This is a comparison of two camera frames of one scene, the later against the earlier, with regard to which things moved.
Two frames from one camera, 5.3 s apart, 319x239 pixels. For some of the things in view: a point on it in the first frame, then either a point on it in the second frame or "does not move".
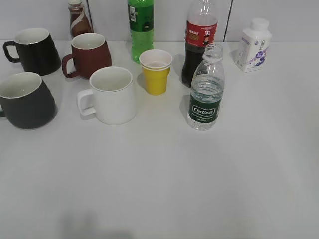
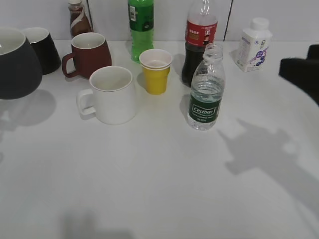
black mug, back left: x=38 y=53 does not move
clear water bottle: x=207 y=91 does not move
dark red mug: x=90 y=53 does not move
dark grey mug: x=26 y=101 → x=20 y=69
